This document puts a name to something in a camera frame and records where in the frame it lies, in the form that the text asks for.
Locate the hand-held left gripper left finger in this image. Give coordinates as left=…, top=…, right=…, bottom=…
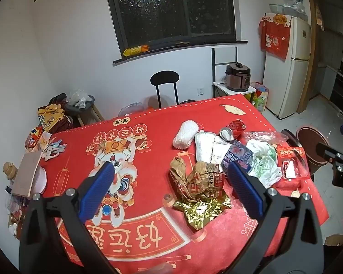
left=19, top=161, right=118, bottom=274

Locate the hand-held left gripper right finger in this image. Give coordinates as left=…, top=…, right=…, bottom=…
left=226, top=161, right=324, bottom=274

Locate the white green plastic bag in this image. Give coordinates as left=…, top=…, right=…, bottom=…
left=247, top=140, right=282, bottom=187

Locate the blue snack packet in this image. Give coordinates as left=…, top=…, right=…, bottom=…
left=221, top=140, right=255, bottom=174

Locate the red packet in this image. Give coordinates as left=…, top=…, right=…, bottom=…
left=276, top=145, right=309, bottom=180

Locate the brown paper wrapper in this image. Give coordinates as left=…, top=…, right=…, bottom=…
left=169, top=152, right=226, bottom=203

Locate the gold foil wrapper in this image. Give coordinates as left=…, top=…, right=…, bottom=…
left=173, top=195, right=232, bottom=231

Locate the clear plastic bag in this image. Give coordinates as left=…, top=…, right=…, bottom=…
left=66, top=89, right=88, bottom=107
left=243, top=131, right=288, bottom=145

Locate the white quilted pad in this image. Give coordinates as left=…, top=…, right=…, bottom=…
left=194, top=131, right=218, bottom=163

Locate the crushed red can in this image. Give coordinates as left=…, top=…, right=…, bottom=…
left=219, top=119, right=248, bottom=143

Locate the white foam fruit net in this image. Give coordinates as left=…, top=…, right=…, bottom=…
left=173, top=121, right=200, bottom=150

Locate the pink bowl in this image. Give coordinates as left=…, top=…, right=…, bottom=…
left=31, top=166, right=48, bottom=195

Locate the cardboard piece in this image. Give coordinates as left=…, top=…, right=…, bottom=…
left=324, top=234, right=343, bottom=246

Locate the red printed tablecloth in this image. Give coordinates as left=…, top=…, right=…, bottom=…
left=17, top=93, right=329, bottom=274

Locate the brown paper notebook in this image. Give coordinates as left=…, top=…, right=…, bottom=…
left=11, top=151, right=43, bottom=199

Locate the cream refrigerator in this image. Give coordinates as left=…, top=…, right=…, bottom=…
left=263, top=13, right=312, bottom=120

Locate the dark round stool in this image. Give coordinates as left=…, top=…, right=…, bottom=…
left=63, top=94, right=105, bottom=126

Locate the orange soda bottle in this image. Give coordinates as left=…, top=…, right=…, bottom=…
left=25, top=127, right=43, bottom=149

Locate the yellow brown bag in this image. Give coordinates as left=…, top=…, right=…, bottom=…
left=38, top=103, right=72, bottom=133

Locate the clear plastic tub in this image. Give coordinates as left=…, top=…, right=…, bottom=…
left=118, top=102, right=145, bottom=117

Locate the colourful shopping bag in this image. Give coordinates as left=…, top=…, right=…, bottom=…
left=250, top=81, right=270, bottom=113

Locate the small tan teapot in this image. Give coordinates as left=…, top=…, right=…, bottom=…
left=3, top=162, right=18, bottom=181

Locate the brown pressure cooker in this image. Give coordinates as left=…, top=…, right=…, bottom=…
left=225, top=62, right=251, bottom=92

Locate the red hanging cloth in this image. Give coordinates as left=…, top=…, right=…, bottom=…
left=259, top=13, right=292, bottom=60

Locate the black metal rack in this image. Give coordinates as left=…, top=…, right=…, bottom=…
left=212, top=46, right=256, bottom=99

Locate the crumpled clear plastic packaging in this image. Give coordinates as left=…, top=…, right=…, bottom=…
left=283, top=0, right=308, bottom=20

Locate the yellow snack packet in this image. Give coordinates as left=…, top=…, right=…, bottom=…
left=123, top=45, right=150, bottom=57

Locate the dark window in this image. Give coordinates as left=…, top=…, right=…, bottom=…
left=104, top=0, right=248, bottom=65

